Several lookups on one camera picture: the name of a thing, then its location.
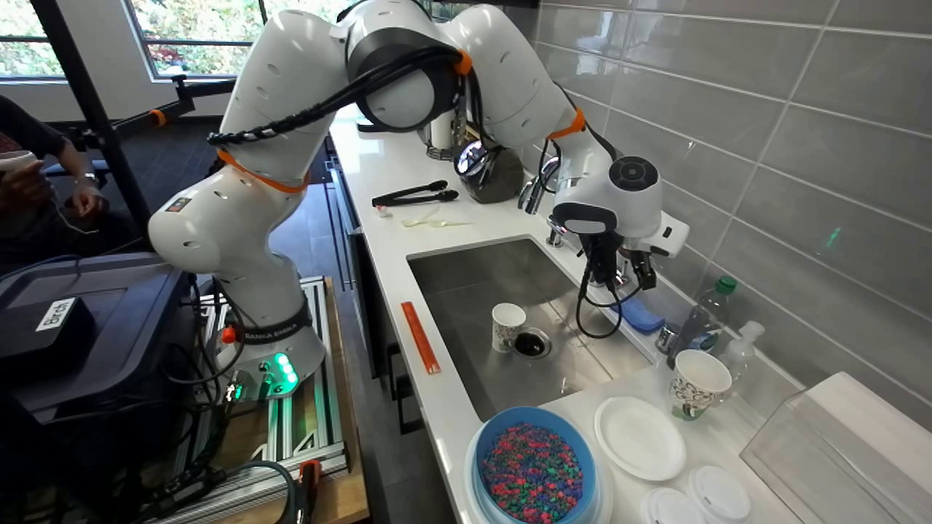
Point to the dark kettle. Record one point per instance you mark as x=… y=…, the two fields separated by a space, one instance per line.
x=489 y=173

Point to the blue bowl of beads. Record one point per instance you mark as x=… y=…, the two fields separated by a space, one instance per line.
x=530 y=467

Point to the blue sponge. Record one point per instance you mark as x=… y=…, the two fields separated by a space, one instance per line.
x=642 y=317

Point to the black tongs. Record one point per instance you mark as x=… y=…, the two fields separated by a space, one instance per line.
x=435 y=189

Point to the white napkin box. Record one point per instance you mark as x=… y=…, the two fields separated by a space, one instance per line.
x=841 y=456

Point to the person in background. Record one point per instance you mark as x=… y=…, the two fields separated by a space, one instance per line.
x=33 y=221

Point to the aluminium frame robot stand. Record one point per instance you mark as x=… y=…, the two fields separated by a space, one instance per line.
x=292 y=458

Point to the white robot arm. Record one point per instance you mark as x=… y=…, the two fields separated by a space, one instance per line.
x=400 y=71

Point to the clear soap bottle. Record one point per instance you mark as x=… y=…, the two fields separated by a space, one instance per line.
x=739 y=351

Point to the white plastic fork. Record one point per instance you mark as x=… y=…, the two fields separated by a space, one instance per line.
x=431 y=218

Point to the white round lid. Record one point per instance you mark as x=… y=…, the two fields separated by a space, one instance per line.
x=671 y=508
x=721 y=495

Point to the stainless steel sink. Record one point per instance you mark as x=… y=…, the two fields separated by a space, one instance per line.
x=563 y=346

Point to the white plate under cup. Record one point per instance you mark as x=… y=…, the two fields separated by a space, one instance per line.
x=638 y=437

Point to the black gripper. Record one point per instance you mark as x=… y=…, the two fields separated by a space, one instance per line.
x=607 y=247

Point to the black storage bin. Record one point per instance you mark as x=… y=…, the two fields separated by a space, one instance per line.
x=87 y=330

